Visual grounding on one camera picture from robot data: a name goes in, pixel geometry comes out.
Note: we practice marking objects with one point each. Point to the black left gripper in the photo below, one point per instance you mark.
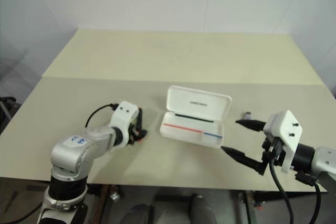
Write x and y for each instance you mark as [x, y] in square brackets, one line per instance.
[132, 133]

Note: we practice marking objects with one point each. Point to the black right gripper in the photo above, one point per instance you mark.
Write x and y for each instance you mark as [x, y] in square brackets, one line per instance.
[274, 151]

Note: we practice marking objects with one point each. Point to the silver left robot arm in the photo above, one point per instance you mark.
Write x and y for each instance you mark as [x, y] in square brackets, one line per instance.
[71, 153]

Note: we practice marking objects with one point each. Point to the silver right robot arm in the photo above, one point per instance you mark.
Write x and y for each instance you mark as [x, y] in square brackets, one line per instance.
[319, 159]

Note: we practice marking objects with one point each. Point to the small grey cylindrical marker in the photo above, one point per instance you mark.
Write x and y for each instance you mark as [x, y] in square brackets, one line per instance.
[247, 116]

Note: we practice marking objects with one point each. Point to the white hinged pencil case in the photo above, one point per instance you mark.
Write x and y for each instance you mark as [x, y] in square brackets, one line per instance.
[199, 108]

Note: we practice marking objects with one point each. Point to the dark equipment beside table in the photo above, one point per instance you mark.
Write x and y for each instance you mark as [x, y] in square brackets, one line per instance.
[6, 111]

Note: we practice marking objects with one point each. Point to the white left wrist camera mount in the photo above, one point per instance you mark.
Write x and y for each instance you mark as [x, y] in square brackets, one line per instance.
[123, 115]

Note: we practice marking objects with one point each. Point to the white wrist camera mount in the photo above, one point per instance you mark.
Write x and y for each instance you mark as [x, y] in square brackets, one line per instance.
[123, 115]
[287, 129]

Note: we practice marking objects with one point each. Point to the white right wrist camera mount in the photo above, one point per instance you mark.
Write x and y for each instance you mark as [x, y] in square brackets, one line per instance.
[287, 129]

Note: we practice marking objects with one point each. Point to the metal table frame leg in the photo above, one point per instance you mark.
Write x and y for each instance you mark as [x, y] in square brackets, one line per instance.
[249, 207]
[111, 200]

